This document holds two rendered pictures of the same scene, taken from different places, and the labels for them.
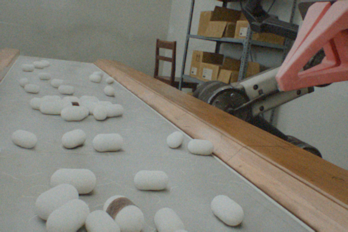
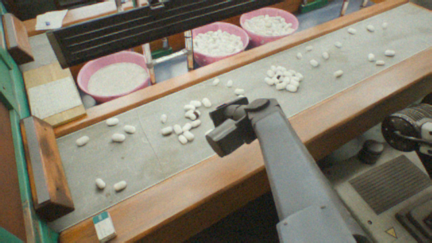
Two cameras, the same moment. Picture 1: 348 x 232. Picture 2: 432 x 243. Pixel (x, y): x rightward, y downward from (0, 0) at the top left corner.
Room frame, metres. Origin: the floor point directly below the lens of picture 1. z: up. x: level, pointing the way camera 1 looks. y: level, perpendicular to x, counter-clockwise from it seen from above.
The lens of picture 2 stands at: (0.20, -0.59, 1.40)
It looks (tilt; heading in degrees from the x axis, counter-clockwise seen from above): 48 degrees down; 81
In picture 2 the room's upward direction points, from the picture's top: straight up
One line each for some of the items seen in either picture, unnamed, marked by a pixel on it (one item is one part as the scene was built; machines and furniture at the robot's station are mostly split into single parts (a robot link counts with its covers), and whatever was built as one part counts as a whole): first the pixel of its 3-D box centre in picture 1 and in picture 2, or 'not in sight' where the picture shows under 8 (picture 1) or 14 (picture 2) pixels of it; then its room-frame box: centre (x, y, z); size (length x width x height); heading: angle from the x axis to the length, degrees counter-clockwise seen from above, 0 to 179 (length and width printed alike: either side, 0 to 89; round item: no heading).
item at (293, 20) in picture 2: not in sight; (267, 30); (0.63, 0.55, 0.72); 0.27 x 0.27 x 0.10
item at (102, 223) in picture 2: not in sight; (104, 226); (-0.01, -0.31, 0.78); 0.06 x 0.04 x 0.02; 112
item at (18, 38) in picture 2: not in sight; (17, 36); (-0.42, 0.49, 0.83); 0.30 x 0.06 x 0.07; 112
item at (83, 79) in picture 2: not in sight; (118, 81); (-0.04, 0.27, 0.72); 0.27 x 0.27 x 0.10
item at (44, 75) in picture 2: not in sight; (52, 92); (-0.24, 0.19, 0.77); 0.33 x 0.15 x 0.01; 112
